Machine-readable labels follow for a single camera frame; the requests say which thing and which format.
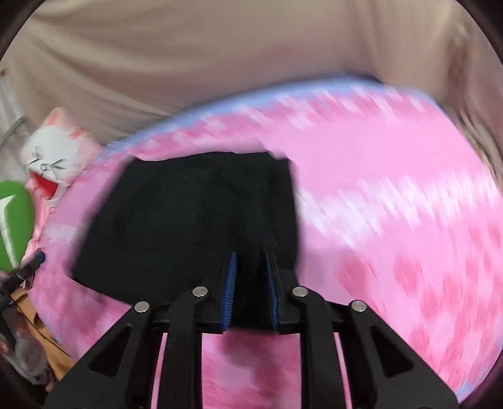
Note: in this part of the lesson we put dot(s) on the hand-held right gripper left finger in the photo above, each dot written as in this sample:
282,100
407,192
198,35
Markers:
230,293

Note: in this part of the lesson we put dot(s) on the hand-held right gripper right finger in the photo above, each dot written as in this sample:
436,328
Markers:
274,293

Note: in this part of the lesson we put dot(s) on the green object with white arrow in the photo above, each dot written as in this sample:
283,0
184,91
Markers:
17,220

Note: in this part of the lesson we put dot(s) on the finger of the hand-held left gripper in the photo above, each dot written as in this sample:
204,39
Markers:
33,262

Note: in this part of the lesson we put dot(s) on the brown cloth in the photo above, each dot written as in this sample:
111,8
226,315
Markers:
39,326

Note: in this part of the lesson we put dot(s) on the beige curtain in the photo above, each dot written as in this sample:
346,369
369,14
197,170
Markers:
196,59

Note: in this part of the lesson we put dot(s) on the black pants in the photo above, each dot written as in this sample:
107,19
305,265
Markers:
177,216

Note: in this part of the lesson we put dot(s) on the grey plastic bag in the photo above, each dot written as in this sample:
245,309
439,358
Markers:
23,360

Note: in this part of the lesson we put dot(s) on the pink rose print bedsheet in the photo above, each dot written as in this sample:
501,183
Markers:
373,196

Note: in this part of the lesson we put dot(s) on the white pink cat plush pillow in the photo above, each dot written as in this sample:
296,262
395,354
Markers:
59,153

